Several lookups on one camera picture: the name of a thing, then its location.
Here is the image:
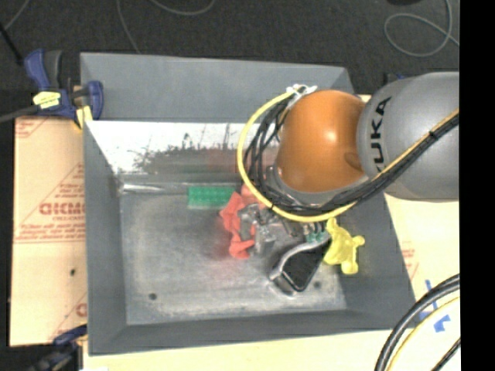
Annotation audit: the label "black and grey sunglasses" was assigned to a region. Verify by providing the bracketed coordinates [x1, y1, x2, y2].
[268, 239, 334, 295]

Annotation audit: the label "dark green flat block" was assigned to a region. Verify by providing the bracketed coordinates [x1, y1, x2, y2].
[187, 185, 237, 211]

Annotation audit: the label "yellow rubber toy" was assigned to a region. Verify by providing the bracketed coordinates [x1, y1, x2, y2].
[322, 217, 366, 275]

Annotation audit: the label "grey metal bin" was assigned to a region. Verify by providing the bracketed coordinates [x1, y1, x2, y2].
[79, 51, 418, 356]

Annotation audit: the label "brown cardboard board red print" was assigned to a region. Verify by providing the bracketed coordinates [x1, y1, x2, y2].
[8, 114, 460, 348]

